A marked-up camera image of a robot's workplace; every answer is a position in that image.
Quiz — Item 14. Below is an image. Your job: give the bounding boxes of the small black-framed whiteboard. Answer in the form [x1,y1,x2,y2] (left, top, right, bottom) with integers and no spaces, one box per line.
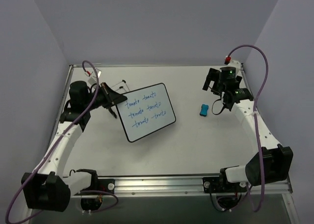
[116,83,176,143]

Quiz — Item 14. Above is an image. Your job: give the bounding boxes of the blue whiteboard eraser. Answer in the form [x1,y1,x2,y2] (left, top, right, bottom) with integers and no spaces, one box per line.
[199,104,209,117]

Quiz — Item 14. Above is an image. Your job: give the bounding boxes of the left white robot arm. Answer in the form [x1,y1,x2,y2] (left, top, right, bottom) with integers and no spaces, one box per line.
[21,81,127,212]

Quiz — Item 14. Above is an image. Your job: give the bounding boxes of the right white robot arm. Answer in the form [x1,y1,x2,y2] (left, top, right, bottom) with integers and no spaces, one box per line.
[203,66,293,193]

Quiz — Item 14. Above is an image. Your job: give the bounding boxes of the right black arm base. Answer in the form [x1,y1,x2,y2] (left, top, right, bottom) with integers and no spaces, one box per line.
[202,176,246,213]

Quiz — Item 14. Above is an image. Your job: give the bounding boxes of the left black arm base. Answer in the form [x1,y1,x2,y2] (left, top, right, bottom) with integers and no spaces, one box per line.
[79,178,119,214]

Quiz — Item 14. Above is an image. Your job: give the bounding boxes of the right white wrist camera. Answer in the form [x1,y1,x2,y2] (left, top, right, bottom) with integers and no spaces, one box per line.
[224,56,242,73]

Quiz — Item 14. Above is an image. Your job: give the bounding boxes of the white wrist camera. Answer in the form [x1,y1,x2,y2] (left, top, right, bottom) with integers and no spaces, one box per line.
[85,68,102,85]
[224,56,242,73]

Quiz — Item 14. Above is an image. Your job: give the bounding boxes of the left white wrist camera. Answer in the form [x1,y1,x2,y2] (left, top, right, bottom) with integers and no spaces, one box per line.
[85,68,102,85]

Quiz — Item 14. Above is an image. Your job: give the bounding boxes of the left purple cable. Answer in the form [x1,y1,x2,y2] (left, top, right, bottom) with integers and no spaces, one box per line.
[5,60,120,222]

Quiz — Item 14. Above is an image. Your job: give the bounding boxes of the aluminium front rail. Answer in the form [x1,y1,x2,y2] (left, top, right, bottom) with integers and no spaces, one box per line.
[71,176,292,196]

